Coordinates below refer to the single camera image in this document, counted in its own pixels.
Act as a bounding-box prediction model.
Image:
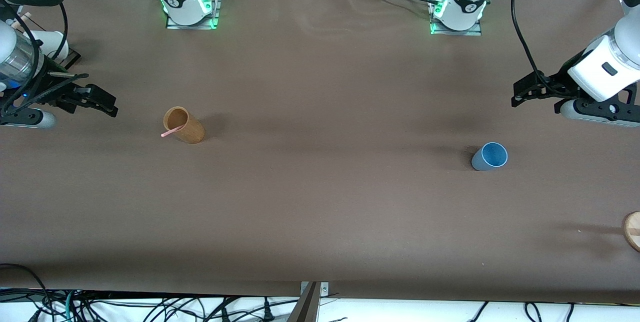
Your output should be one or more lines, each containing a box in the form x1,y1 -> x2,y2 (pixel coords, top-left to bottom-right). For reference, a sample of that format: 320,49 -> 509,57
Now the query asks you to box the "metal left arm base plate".
429,0 -> 484,37

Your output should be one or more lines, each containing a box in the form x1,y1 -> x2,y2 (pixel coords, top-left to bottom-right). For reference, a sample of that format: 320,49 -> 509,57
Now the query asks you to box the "white cup with print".
29,30 -> 69,60

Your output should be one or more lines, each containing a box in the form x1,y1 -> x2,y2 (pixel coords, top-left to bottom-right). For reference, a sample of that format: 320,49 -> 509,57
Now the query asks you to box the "black floor cable bundle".
0,263 -> 301,322

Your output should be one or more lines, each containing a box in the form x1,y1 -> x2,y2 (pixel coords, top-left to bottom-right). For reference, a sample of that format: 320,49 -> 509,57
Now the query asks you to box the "round wooden disc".
622,211 -> 640,252

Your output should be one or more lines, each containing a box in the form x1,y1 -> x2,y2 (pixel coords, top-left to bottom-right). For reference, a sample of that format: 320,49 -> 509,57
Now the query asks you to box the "black wire cup rack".
20,12 -> 81,71

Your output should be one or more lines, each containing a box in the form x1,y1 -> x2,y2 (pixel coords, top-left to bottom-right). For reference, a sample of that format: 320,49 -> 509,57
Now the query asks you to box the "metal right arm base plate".
165,0 -> 222,31

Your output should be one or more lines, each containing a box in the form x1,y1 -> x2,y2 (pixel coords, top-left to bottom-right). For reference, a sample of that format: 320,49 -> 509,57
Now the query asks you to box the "blue cup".
471,142 -> 509,171

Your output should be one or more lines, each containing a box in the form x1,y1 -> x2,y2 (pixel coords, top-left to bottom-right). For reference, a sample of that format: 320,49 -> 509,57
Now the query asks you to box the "brown bamboo cup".
163,106 -> 206,145

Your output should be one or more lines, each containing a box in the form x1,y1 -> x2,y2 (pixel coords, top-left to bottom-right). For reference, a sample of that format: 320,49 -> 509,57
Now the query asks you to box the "metal table bracket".
287,281 -> 331,322

